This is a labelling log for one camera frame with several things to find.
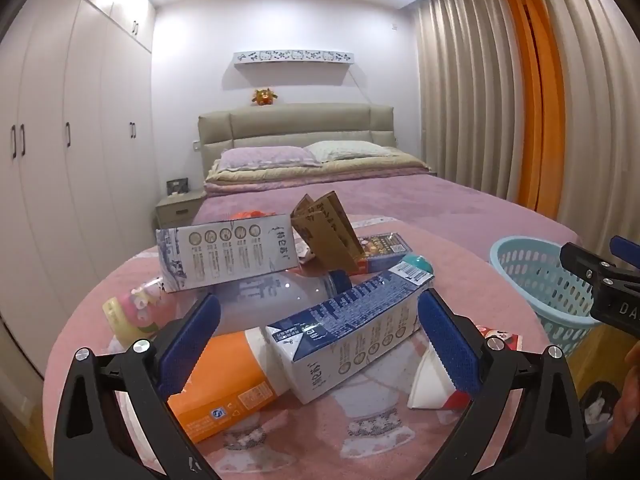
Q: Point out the white patterned pillow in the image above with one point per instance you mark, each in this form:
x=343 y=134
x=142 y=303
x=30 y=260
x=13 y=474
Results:
x=350 y=150

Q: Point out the pink printed blanket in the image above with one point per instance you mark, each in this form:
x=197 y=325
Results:
x=350 y=440

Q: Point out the orange plush toy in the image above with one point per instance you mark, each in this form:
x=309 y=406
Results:
x=264 y=97

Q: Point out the white red package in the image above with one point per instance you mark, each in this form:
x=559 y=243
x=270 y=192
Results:
x=430 y=385

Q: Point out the bed with purple cover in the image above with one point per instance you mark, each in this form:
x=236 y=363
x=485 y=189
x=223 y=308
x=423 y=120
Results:
x=450 y=210

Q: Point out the orange white bottle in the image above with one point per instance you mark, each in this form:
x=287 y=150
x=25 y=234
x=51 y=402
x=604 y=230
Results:
x=225 y=390

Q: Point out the beige curtain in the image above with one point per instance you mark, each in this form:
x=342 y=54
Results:
x=600 y=135
x=465 y=100

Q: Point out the beige nightstand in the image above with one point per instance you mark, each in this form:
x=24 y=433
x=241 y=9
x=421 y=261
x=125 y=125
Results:
x=175 y=210

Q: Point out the purple pillow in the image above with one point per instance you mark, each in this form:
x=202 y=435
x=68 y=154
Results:
x=265 y=156

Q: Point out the person's right hand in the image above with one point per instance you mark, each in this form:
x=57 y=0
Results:
x=625 y=405

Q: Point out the clear plastic bottle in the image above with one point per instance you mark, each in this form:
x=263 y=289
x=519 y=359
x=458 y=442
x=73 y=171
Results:
x=265 y=300

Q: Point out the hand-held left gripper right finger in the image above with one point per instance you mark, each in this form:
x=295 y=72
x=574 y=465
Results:
x=447 y=345

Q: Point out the light blue plastic basket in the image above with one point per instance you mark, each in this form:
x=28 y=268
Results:
x=545 y=285

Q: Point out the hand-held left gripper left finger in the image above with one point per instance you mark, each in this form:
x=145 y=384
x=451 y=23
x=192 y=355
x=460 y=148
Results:
x=192 y=345

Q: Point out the folded beige quilt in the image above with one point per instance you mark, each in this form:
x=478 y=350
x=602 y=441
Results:
x=310 y=172

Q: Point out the white wall shelf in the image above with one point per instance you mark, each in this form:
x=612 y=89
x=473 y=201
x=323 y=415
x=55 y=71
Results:
x=295 y=57

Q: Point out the brown paper carton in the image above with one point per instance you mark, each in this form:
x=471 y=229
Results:
x=322 y=232

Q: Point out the blue white milk carton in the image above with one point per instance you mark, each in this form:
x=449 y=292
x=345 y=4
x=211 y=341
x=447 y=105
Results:
x=225 y=255
x=350 y=330

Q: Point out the orange curtain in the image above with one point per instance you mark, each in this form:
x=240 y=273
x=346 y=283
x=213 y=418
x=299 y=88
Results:
x=540 y=110

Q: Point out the orange plastic bag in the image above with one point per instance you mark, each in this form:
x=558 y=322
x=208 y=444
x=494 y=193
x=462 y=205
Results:
x=250 y=215

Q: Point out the black waste bin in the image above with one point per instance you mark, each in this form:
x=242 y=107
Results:
x=597 y=415

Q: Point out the dark picture frame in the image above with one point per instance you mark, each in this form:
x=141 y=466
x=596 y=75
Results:
x=177 y=186

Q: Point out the white wardrobe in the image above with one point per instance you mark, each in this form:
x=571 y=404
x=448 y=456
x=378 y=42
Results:
x=75 y=135

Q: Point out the pink toy bottle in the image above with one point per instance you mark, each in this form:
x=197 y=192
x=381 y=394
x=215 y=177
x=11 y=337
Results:
x=132 y=312

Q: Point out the beige padded headboard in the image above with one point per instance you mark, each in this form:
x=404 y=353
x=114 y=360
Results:
x=300 y=122

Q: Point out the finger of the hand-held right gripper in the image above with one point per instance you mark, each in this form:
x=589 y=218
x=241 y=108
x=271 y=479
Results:
x=625 y=250
x=587 y=262

